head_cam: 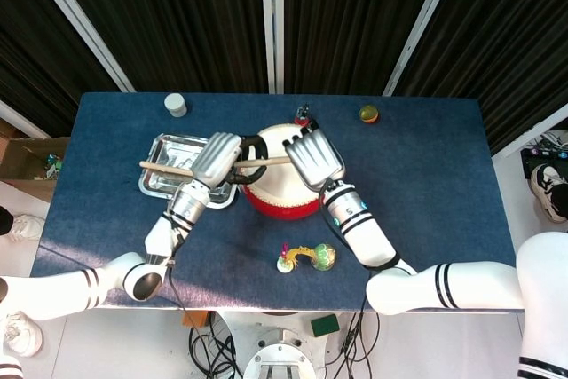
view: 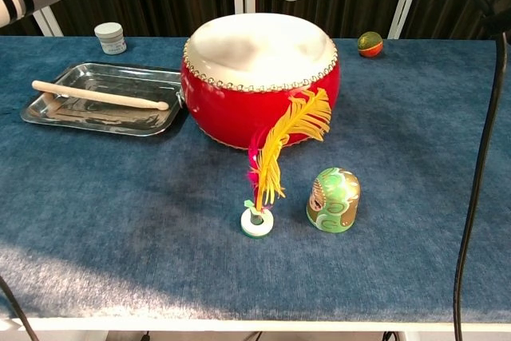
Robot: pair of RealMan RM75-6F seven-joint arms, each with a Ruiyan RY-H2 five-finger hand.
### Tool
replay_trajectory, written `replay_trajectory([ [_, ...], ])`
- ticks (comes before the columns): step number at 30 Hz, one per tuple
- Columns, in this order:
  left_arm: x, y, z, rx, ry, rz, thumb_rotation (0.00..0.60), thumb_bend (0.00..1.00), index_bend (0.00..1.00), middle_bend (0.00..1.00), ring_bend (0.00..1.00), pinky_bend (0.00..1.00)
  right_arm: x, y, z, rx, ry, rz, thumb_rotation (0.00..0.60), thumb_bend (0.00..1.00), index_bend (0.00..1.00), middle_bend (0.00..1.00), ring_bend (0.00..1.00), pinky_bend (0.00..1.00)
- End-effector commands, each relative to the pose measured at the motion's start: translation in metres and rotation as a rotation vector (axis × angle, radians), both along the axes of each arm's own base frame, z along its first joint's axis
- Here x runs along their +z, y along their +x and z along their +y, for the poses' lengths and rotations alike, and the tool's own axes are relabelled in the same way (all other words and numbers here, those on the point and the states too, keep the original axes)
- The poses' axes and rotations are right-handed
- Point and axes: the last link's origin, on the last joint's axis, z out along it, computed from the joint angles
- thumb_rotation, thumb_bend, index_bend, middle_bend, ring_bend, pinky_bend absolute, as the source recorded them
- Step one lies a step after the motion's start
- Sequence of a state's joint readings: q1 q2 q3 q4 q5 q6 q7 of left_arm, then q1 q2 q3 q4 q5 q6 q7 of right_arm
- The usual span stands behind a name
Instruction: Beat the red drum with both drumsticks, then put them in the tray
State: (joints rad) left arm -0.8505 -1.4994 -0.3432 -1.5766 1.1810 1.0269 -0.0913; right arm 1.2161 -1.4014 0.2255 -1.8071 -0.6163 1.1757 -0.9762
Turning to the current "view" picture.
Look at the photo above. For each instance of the red drum with white skin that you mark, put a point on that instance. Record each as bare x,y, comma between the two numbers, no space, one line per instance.
223,109

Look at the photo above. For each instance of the small white jar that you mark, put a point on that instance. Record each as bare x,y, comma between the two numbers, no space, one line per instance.
111,39

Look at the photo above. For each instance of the shiny metal tray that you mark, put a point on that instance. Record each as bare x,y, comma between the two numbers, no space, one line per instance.
120,121

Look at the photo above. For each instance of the green and orange ball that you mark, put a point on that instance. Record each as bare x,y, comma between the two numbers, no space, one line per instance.
370,44

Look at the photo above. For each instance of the plain wooden drumstick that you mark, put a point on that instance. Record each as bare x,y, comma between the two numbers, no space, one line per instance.
100,95

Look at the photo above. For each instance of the blue table cloth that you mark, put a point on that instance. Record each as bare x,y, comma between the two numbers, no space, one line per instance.
399,157

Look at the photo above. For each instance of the green and gold nesting doll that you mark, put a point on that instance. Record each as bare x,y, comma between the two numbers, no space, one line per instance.
333,205

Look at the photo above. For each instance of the yellow feather shuttlecock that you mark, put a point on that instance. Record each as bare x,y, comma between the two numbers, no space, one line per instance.
275,143

